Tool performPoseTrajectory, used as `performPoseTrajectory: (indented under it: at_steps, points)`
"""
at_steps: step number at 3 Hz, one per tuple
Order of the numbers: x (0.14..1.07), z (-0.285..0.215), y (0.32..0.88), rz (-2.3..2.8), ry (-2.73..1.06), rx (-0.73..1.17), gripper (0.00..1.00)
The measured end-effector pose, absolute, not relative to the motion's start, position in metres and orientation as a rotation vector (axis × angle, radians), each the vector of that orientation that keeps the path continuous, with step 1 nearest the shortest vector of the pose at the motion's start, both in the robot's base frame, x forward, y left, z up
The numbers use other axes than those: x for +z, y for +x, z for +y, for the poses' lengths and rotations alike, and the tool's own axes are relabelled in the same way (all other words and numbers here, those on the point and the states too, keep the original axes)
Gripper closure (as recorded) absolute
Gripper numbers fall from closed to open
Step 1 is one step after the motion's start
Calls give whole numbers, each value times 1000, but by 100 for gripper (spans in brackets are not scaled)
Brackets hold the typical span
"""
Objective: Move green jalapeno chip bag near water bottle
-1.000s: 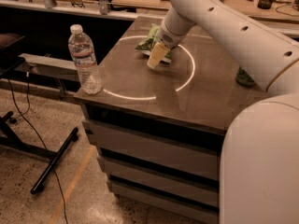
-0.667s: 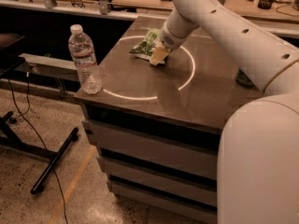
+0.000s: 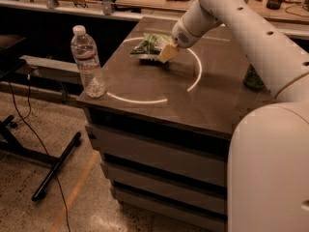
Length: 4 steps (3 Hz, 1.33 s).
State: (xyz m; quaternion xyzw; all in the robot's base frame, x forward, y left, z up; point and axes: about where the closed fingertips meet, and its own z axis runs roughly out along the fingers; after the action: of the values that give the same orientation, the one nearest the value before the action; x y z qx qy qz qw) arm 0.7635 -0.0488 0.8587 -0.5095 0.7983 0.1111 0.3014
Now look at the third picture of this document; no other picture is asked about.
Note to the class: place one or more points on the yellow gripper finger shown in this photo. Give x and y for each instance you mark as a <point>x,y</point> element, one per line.
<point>167,53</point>

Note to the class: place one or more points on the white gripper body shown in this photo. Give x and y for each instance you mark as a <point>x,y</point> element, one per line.
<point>182,36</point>

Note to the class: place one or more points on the green jalapeno chip bag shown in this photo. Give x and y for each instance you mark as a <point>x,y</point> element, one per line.
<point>152,46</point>

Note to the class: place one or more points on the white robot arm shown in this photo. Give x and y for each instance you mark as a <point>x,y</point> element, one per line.
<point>268,163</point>

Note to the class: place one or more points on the clear plastic water bottle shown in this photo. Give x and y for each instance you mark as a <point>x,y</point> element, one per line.
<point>85,54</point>

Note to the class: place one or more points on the green soda can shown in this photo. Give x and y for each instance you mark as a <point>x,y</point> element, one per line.
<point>252,80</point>

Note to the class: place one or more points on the black round cup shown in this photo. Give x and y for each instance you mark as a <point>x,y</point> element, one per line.
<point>274,4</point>

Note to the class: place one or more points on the grey drawer cabinet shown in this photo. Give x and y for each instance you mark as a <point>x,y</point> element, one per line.
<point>170,161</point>

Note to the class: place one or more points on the black chair base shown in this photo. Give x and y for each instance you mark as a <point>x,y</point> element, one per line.
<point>11,145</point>

